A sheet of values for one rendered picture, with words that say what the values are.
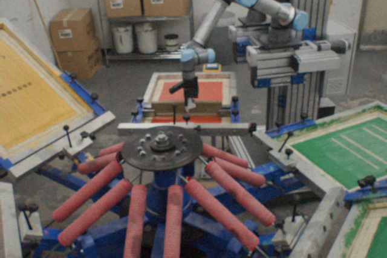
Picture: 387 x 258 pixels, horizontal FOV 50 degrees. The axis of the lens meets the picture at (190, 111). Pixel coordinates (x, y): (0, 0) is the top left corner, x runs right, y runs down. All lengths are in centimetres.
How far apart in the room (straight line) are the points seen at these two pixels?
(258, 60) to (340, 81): 72
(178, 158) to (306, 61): 142
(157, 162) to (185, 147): 13
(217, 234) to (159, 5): 427
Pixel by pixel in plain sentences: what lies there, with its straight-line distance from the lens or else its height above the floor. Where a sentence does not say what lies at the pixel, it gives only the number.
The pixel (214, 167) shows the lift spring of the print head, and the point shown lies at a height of 125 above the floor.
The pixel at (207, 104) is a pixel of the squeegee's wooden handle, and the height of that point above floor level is 105.
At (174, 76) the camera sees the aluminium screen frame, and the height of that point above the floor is 98.
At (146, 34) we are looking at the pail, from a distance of 572.
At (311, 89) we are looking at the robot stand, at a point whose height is 82.
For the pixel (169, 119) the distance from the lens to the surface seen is 239.
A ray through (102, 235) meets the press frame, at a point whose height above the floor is 102.
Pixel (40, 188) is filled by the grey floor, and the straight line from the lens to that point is 369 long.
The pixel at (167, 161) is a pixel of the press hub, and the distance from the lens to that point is 141.
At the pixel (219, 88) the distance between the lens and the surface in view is 274.
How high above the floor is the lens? 211
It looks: 28 degrees down
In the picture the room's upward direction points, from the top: 3 degrees counter-clockwise
